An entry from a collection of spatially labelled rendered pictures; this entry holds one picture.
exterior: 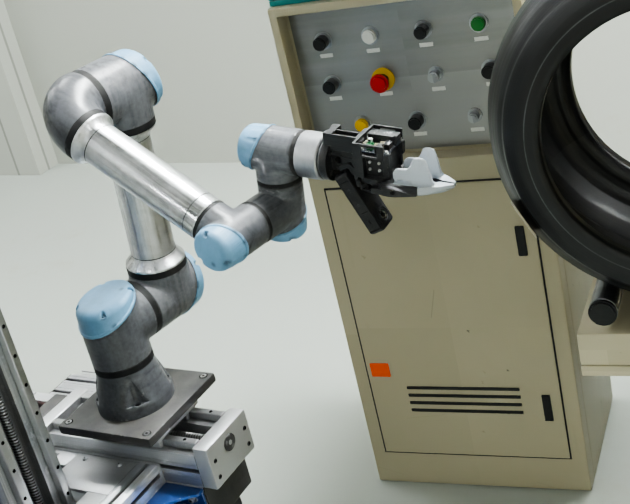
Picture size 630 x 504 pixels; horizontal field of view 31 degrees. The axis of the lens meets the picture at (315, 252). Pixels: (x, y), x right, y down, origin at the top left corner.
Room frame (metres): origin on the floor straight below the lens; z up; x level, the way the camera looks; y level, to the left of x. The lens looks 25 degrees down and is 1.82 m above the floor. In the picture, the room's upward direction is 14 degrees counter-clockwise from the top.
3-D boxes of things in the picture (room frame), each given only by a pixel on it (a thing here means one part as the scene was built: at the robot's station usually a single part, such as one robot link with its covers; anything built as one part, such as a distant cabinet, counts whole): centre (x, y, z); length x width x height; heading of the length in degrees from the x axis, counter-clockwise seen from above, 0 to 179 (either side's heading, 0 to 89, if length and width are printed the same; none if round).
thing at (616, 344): (1.69, -0.49, 0.84); 0.36 x 0.09 x 0.06; 154
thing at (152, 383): (1.93, 0.40, 0.77); 0.15 x 0.15 x 0.10
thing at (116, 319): (1.94, 0.40, 0.88); 0.13 x 0.12 x 0.14; 136
